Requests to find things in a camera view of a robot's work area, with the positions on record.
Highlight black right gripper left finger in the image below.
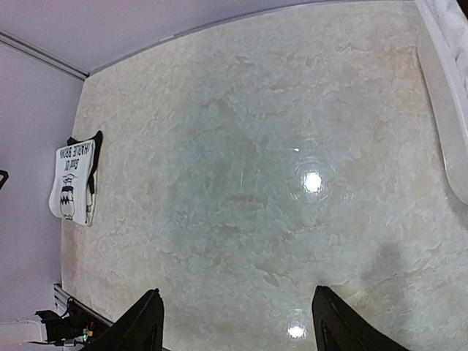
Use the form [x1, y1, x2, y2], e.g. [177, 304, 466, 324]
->
[82, 289, 165, 351]

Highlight white plastic laundry basket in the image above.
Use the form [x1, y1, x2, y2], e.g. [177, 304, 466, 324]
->
[415, 1, 467, 203]

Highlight white and green t-shirt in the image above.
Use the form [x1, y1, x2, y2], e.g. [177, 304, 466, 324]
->
[48, 131, 103, 226]

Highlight left aluminium frame post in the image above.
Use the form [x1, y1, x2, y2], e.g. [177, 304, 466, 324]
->
[1, 31, 90, 81]

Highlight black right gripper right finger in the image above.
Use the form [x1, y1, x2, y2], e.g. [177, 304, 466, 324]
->
[312, 285, 407, 351]

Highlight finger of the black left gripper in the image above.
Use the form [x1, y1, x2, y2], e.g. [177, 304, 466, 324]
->
[0, 170, 9, 186]

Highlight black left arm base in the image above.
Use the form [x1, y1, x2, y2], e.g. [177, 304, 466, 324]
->
[34, 310, 109, 347]

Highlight aluminium front rail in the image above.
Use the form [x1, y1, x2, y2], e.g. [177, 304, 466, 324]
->
[53, 283, 113, 328]

